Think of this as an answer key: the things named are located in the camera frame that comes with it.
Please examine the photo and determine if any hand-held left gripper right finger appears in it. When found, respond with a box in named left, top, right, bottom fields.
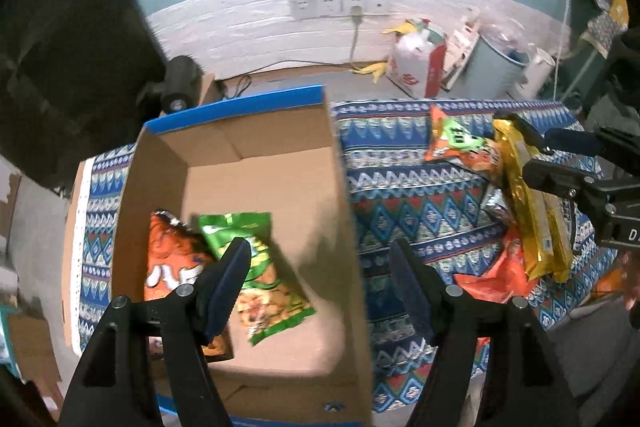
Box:
left=389, top=237, right=583, bottom=427

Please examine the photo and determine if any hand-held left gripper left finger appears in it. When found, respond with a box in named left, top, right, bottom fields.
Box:
left=60, top=237, right=253, bottom=427

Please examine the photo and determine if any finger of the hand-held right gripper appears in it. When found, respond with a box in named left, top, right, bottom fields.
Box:
left=505, top=112, right=603, bottom=155
left=522, top=159, right=601, bottom=208

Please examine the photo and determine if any gold snack packet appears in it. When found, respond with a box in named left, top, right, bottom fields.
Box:
left=492, top=114, right=573, bottom=283

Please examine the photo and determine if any orange and black chip bag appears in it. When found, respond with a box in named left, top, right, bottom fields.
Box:
left=144, top=209, right=235, bottom=363

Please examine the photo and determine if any red snack bag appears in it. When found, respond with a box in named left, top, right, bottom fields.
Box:
left=452, top=227, right=541, bottom=303

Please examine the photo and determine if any orange snack bag green label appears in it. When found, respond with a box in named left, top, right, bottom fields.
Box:
left=424, top=104, right=503, bottom=182

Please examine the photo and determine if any cardboard box with blue rim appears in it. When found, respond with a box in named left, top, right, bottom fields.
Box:
left=111, top=84, right=373, bottom=427

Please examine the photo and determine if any white container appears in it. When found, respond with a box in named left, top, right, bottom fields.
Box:
left=525, top=48, right=557, bottom=100

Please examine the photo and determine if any blue patterned blanket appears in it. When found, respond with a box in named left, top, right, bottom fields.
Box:
left=70, top=99, right=621, bottom=413

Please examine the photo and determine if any light blue bin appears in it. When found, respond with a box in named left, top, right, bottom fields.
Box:
left=467, top=24, right=531, bottom=100

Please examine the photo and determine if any white paper package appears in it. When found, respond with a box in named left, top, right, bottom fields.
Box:
left=442, top=9, right=481, bottom=90

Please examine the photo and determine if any small brown cardboard box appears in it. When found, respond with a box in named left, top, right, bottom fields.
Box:
left=197, top=74, right=226, bottom=108

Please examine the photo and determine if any flat cardboard piece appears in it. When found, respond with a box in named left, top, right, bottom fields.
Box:
left=7, top=307, right=63, bottom=385

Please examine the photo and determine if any dark furniture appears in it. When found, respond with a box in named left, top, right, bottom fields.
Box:
left=0, top=0, right=168, bottom=188

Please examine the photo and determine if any white hanging cord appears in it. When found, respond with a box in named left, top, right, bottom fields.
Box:
left=552, top=0, right=575, bottom=100

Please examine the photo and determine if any black cable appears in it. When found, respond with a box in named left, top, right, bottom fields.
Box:
left=220, top=59, right=351, bottom=100

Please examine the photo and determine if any grey plug with cable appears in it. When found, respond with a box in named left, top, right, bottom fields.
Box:
left=349, top=6, right=365, bottom=64

